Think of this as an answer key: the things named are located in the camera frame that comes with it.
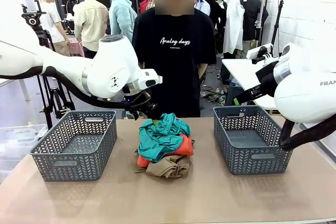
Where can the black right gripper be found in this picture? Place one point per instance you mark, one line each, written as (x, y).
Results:
(267, 79)

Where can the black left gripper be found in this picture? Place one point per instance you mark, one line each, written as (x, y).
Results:
(141, 103)

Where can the teal garment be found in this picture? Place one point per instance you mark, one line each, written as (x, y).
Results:
(162, 137)

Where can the orange garment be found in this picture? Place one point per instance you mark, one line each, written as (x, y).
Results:
(185, 146)

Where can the tan garment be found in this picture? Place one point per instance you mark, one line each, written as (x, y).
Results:
(168, 169)

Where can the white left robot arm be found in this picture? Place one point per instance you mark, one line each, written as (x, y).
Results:
(110, 61)

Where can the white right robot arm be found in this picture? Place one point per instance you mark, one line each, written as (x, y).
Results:
(302, 98)

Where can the dark storage bin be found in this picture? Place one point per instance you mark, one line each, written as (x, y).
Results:
(231, 90)

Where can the large white table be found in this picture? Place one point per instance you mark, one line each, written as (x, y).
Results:
(241, 72)

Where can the grey plastic lattice basket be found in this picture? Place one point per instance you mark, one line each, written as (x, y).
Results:
(76, 142)
(246, 137)

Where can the person in black t-shirt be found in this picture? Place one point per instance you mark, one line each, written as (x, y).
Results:
(176, 64)

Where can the mannequin in white coat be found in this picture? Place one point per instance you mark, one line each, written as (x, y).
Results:
(233, 24)

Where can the black light stand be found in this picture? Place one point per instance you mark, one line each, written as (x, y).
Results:
(277, 24)

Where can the mannequin in black jacket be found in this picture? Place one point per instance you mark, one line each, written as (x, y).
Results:
(252, 16)

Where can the mannequin in dark outfit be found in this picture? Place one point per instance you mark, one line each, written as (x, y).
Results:
(219, 16)

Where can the pink checked tablecloth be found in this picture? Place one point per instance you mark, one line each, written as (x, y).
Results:
(76, 47)

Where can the mannequin in light blue fleece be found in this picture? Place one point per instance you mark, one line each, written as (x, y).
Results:
(122, 16)

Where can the mannequin in cream shirt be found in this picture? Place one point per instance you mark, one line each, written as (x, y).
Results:
(90, 22)

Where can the small white desk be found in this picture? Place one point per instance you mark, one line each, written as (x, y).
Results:
(24, 90)

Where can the clear plastic storage box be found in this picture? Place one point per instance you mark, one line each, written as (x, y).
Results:
(15, 140)

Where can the background person in white t-shirt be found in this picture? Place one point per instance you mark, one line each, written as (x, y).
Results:
(52, 19)

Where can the black outfit with white print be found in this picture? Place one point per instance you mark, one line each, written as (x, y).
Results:
(71, 1)

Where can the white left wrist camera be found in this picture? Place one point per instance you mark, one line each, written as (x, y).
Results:
(149, 78)

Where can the black camera tripod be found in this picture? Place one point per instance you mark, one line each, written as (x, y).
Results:
(32, 20)

